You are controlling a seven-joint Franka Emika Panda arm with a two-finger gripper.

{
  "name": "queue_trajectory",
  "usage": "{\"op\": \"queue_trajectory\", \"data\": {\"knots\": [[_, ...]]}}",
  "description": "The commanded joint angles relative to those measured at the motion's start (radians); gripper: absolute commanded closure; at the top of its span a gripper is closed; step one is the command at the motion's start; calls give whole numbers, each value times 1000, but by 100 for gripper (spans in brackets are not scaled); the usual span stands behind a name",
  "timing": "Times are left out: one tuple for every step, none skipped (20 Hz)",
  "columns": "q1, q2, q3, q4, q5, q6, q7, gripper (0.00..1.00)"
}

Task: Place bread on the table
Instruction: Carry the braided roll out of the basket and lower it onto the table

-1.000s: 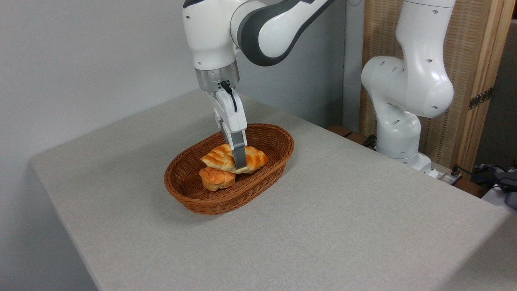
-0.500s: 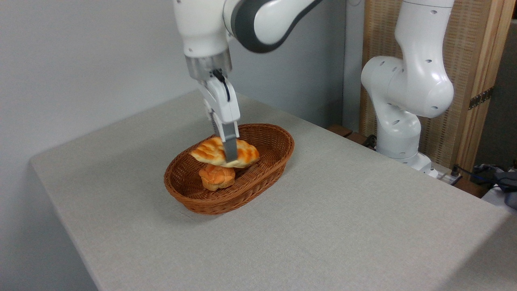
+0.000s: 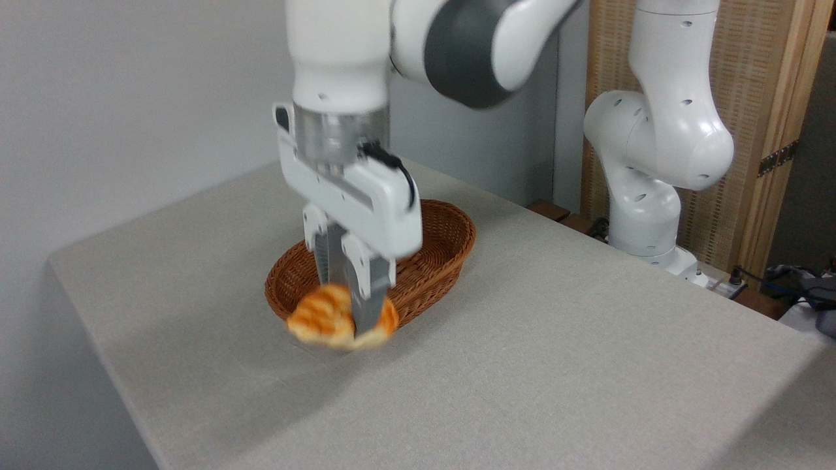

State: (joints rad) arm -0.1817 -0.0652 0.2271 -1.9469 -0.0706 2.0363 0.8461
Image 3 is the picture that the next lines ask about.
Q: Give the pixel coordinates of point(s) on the long braided bread loaf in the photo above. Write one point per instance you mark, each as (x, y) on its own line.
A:
(323, 316)

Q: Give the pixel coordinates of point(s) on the grey tablecloth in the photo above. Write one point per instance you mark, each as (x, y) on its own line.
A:
(555, 365)

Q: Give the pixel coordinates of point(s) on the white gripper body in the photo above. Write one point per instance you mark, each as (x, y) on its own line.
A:
(385, 209)

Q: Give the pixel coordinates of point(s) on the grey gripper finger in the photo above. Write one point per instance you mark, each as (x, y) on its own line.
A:
(326, 258)
(370, 294)

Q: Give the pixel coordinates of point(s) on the brown wicker basket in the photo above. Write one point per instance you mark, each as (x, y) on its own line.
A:
(441, 241)

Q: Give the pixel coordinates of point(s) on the metal screen hinge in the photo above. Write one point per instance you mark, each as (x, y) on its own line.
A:
(777, 158)

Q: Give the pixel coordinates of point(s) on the wooden woven folding screen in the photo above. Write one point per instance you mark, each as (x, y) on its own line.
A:
(764, 72)

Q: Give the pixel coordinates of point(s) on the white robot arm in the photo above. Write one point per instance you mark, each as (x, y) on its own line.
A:
(659, 137)

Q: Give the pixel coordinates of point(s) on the white power strip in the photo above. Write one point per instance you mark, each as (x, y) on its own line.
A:
(726, 286)

